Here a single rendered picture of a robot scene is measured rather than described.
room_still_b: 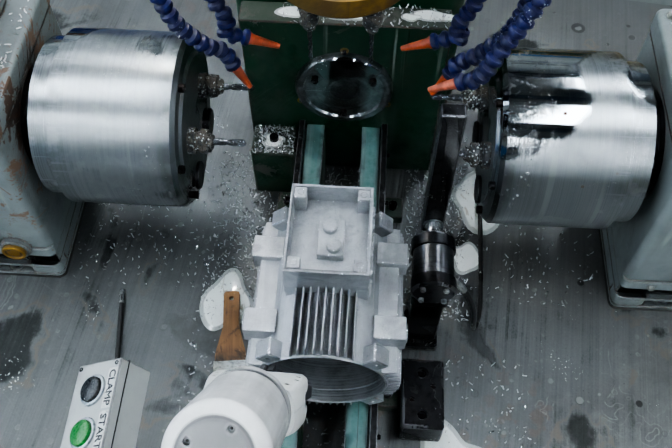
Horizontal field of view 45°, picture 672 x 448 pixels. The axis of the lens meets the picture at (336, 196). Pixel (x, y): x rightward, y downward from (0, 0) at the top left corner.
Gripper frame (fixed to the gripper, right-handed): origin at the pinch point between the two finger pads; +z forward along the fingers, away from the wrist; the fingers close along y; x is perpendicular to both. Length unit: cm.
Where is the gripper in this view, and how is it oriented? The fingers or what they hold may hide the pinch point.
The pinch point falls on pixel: (266, 381)
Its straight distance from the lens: 93.1
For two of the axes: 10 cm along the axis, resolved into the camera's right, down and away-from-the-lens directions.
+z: 0.3, 0.5, 10.0
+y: 10.0, 0.5, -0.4
